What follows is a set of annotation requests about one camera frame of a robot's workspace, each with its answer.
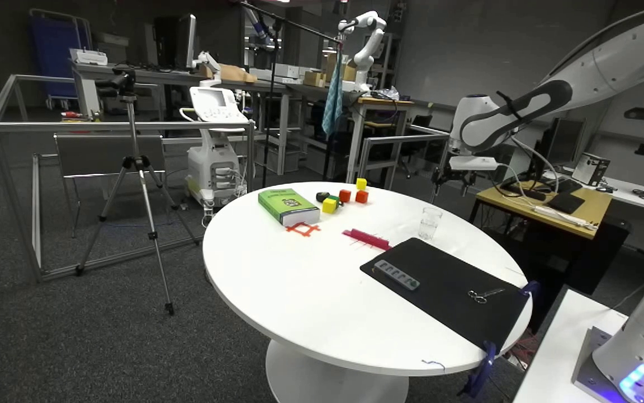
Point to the blue board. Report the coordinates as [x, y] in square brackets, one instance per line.
[55, 51]

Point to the grey camera tripod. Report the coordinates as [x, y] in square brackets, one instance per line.
[137, 164]

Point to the black rectangular mat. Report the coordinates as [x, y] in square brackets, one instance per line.
[440, 287]

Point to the small black object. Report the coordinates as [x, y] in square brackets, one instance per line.
[321, 194]

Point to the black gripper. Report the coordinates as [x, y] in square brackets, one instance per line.
[471, 178]

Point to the red cube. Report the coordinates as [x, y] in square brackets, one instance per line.
[363, 198]
[345, 194]

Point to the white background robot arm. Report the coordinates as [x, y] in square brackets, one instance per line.
[368, 40]

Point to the grey metal frame barrier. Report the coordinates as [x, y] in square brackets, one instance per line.
[113, 126]

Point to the grey metal railing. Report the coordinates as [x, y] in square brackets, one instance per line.
[402, 138]

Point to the green book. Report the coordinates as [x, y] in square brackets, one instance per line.
[287, 202]

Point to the black pad on desk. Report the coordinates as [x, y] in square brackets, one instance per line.
[563, 202]

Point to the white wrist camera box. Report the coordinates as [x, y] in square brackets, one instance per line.
[475, 161]

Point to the black boom stand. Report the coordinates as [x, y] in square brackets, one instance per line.
[268, 113]

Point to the white table pedestal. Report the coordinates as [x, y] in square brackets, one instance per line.
[322, 377]

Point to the white wheeled equipment cart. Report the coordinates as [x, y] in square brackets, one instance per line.
[215, 159]

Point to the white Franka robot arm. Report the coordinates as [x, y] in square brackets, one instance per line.
[598, 69]

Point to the yellow cube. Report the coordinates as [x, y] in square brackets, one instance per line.
[330, 206]
[361, 183]

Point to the blue hanging cloth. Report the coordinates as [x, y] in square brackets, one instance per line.
[332, 104]

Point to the cardboard box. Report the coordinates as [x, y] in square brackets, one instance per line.
[236, 73]

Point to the black camera on tripod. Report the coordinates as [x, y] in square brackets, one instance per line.
[124, 80]

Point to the blue table clamp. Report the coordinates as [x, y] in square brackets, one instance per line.
[478, 370]
[532, 291]

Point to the wooden top desk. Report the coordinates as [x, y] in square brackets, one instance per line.
[553, 223]

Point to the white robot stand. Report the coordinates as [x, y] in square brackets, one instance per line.
[553, 358]

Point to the orange plastic frame piece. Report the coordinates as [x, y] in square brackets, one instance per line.
[303, 229]

